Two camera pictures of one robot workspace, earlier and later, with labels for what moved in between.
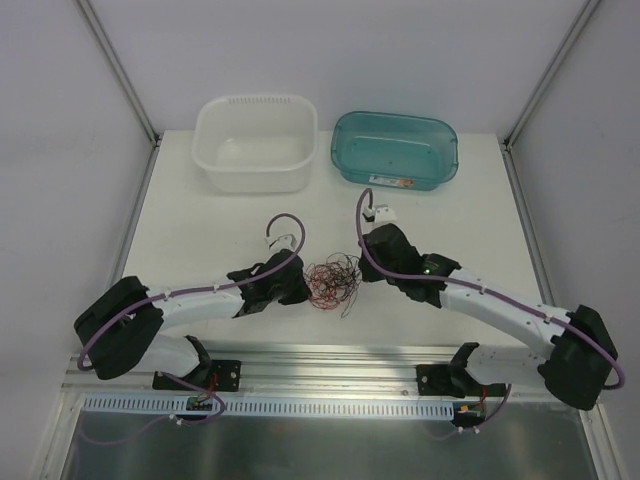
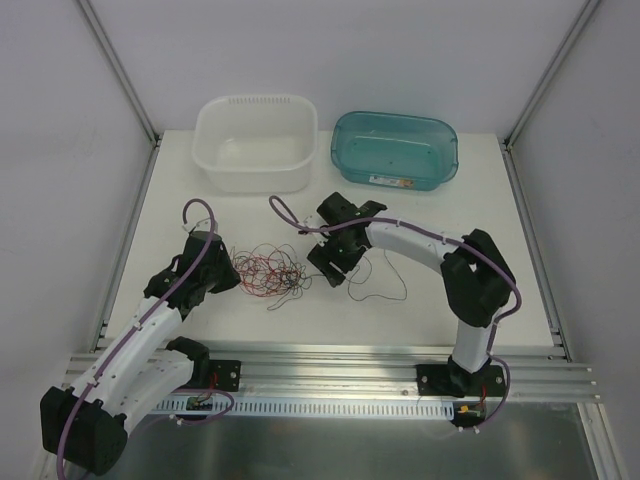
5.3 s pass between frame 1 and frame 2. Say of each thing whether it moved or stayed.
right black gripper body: moved
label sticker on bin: stayed
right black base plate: stayed
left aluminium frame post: stayed
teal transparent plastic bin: stayed
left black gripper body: moved
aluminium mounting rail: stayed
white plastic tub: stayed
